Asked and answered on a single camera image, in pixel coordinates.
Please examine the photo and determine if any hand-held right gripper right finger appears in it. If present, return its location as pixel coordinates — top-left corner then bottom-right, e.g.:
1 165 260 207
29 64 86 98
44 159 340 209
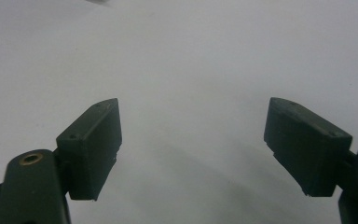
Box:
263 96 353 198

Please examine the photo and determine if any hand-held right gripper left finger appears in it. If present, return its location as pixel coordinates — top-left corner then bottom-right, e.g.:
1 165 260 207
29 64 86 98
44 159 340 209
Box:
55 97 123 202

